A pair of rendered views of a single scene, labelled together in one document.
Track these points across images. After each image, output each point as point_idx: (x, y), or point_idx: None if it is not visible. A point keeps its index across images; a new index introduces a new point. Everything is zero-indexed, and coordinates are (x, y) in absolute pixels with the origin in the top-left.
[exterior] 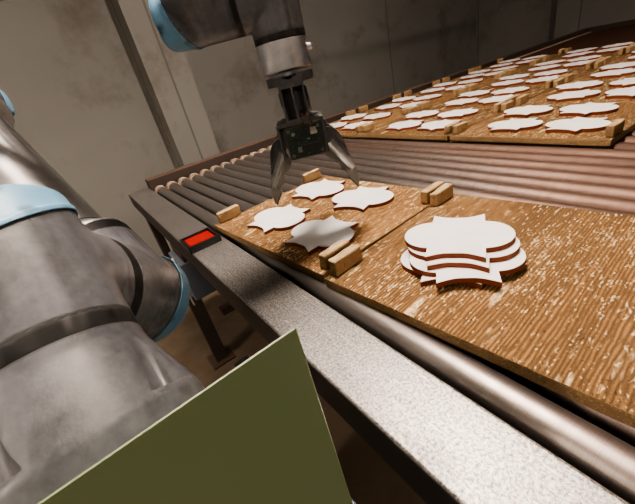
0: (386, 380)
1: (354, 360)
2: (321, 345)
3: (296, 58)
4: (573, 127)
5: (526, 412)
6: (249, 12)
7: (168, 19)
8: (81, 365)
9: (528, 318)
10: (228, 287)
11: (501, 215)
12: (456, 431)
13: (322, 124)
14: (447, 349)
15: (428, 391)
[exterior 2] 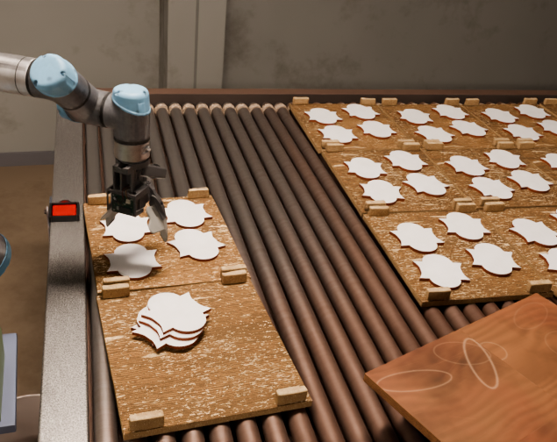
0: (65, 362)
1: (63, 347)
2: (57, 332)
3: (131, 157)
4: (428, 273)
5: (97, 401)
6: (110, 124)
7: (63, 110)
8: None
9: (146, 371)
10: (48, 267)
11: (239, 315)
12: (66, 392)
13: (134, 201)
14: (104, 365)
15: (75, 375)
